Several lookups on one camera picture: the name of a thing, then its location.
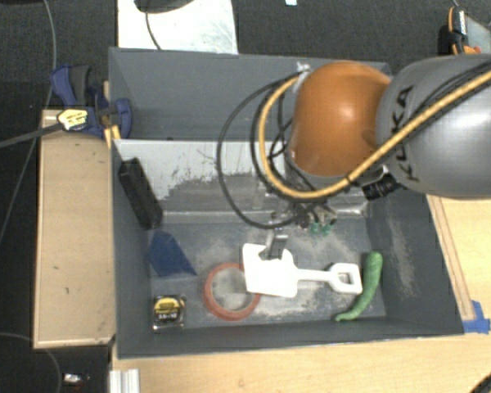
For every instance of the yellow and black tape measure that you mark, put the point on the yellow and black tape measure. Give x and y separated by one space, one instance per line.
168 311

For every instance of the white toy shovel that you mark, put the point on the white toy shovel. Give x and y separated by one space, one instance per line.
274 278

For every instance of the grey metal bin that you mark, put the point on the grey metal bin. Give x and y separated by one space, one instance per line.
213 236

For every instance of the pale wood board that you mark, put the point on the pale wood board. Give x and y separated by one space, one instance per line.
73 236

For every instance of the black cylinder on white bracket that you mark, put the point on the black cylinder on white bracket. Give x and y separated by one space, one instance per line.
379 187

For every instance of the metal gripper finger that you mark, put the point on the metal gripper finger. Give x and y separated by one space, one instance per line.
271 247
281 245

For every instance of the green chili pepper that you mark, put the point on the green chili pepper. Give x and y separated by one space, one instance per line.
370 285

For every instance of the black flat block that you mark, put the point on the black flat block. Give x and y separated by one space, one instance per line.
141 195

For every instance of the blue flat wedge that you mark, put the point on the blue flat wedge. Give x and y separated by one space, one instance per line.
168 256

